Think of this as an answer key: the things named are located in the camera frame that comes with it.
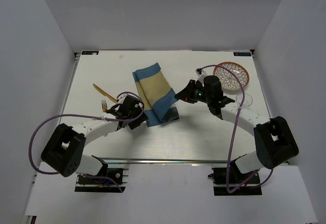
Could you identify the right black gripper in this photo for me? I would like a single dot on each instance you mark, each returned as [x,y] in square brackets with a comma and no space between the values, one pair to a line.
[187,94]

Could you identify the patterned ceramic plate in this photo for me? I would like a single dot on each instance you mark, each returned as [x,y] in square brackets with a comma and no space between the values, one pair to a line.
[231,75]

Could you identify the blue and tan placemat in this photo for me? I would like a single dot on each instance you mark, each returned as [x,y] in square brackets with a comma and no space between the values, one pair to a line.
[157,95]

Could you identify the right blue table label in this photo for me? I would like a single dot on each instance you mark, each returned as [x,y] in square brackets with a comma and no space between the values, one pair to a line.
[242,54]

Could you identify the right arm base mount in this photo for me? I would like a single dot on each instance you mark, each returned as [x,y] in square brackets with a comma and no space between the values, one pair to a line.
[218,176]

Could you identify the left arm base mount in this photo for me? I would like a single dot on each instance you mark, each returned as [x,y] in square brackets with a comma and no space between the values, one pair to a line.
[115,181]

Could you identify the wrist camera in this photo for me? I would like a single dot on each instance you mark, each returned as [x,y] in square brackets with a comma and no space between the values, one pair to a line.
[201,75]
[120,99]

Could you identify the gold knife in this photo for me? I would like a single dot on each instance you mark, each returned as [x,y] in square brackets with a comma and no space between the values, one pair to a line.
[102,92]

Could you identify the blue table label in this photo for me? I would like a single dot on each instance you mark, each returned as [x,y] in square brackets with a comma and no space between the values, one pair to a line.
[242,54]
[90,52]

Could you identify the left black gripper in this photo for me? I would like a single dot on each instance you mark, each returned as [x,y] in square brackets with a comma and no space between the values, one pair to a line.
[134,124]

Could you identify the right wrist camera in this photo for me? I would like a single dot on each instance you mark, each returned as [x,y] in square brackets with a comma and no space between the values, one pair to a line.
[201,75]

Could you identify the clear drinking glass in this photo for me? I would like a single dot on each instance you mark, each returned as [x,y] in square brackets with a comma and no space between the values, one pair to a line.
[245,100]

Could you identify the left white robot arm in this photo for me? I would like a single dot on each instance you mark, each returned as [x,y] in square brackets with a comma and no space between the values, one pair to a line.
[64,150]

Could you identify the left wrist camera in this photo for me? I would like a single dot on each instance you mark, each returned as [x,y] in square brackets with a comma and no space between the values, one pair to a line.
[120,99]

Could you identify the gold fork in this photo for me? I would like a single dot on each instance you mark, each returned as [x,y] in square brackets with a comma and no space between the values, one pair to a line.
[104,105]

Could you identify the left blue table label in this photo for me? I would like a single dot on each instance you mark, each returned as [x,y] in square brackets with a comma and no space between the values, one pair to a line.
[90,52]

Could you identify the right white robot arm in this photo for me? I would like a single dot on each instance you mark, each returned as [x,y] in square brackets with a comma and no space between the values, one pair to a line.
[274,142]

